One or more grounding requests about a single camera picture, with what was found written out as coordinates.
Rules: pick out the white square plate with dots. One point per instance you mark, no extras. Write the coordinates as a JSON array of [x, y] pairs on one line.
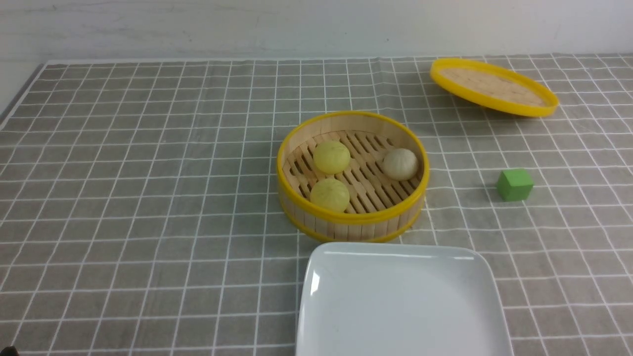
[[380, 299]]

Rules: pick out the bamboo steamer basket yellow rim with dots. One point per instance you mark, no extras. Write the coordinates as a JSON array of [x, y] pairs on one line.
[[380, 208]]

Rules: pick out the bamboo steamer lid yellow rim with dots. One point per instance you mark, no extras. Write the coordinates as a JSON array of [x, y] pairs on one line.
[[494, 87]]

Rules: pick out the white steamed bun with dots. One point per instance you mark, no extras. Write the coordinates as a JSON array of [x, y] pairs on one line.
[[400, 164]]

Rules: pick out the grey checked tablecloth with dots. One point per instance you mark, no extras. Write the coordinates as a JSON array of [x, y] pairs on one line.
[[140, 216]]

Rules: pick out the green cube block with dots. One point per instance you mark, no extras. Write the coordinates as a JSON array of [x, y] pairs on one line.
[[514, 184]]

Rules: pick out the yellow steamed bun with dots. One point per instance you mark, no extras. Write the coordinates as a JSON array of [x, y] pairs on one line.
[[330, 194], [331, 157]]

